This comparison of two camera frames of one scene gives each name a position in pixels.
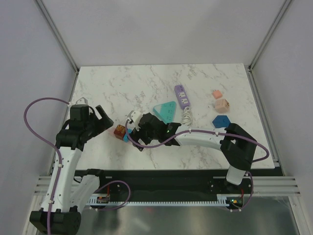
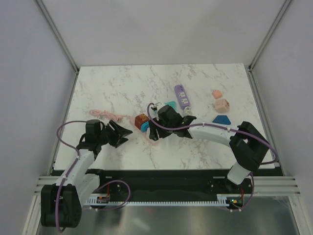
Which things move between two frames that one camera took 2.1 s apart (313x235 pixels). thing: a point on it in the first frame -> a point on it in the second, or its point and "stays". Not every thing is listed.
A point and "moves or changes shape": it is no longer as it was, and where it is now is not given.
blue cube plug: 221,121 stays
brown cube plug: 120,131 moves or changes shape
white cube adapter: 135,115 -> 157,106
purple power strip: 182,97 stays
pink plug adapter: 216,94 stays
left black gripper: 103,124 -> 117,134
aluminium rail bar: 261,185 stays
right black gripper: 136,135 -> 153,134
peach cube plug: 222,105 stays
